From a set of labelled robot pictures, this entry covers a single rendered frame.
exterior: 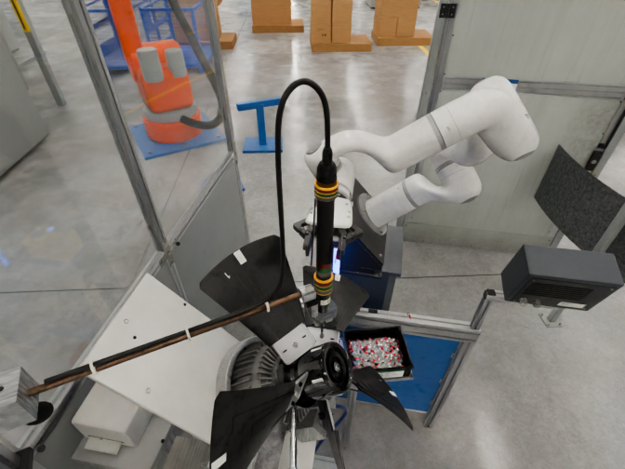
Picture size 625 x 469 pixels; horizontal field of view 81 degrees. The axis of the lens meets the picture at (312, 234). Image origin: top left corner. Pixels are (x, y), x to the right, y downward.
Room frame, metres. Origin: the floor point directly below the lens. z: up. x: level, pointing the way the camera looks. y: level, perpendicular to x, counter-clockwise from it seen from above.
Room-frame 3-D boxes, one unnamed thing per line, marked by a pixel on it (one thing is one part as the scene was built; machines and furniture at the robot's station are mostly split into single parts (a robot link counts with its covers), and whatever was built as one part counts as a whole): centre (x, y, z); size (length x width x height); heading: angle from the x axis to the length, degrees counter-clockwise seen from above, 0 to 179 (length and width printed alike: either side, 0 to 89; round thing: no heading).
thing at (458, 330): (0.89, -0.18, 0.82); 0.90 x 0.04 x 0.08; 80
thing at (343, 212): (0.66, -0.04, 1.51); 0.11 x 0.10 x 0.07; 171
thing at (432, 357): (0.89, -0.18, 0.45); 0.82 x 0.02 x 0.66; 80
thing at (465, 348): (0.82, -0.61, 0.39); 0.04 x 0.04 x 0.78; 80
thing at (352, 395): (0.71, -0.16, 0.40); 0.03 x 0.03 x 0.80; 5
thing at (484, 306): (0.82, -0.61, 0.96); 0.03 x 0.03 x 0.20; 80
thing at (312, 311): (0.55, -0.02, 1.35); 0.09 x 0.07 x 0.10; 115
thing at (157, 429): (0.53, 0.54, 0.85); 0.36 x 0.24 x 0.03; 170
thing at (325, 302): (0.55, -0.02, 1.50); 0.04 x 0.04 x 0.46
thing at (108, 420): (0.46, 0.58, 0.92); 0.17 x 0.16 x 0.11; 80
